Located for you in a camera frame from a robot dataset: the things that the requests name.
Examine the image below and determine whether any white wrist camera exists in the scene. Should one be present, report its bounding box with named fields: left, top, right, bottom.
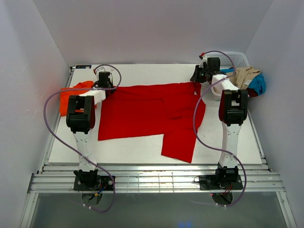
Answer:
left=199, top=52, right=209, bottom=68
left=95, top=69, right=113, bottom=82

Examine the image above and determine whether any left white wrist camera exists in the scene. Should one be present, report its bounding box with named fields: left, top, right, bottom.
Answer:
left=95, top=69, right=113, bottom=82

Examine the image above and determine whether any dark red t shirt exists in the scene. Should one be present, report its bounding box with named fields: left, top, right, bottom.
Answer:
left=247, top=88, right=258, bottom=97

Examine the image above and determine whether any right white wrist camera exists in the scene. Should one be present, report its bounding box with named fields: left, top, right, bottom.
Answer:
left=199, top=52, right=209, bottom=68

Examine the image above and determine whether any folded orange t shirt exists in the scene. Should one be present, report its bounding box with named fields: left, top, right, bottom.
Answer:
left=59, top=80, right=98, bottom=117

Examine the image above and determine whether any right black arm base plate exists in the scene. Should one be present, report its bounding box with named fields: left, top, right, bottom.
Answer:
left=193, top=174, right=243, bottom=190

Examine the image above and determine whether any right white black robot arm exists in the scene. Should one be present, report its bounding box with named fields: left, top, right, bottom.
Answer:
left=190, top=56, right=248, bottom=191

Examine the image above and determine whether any beige t shirt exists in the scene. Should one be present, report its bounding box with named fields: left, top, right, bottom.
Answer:
left=211, top=66, right=266, bottom=97

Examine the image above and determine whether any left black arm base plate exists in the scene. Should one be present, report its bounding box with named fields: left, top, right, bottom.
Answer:
left=73, top=175, right=114, bottom=191

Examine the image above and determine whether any blue label sticker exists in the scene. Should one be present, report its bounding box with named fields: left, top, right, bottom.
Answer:
left=76, top=65, right=92, bottom=69

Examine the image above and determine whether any blue t shirt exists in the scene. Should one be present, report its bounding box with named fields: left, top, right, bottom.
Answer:
left=222, top=66, right=266, bottom=96

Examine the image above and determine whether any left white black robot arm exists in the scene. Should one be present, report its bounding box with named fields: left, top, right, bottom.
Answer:
left=66, top=71, right=114, bottom=190

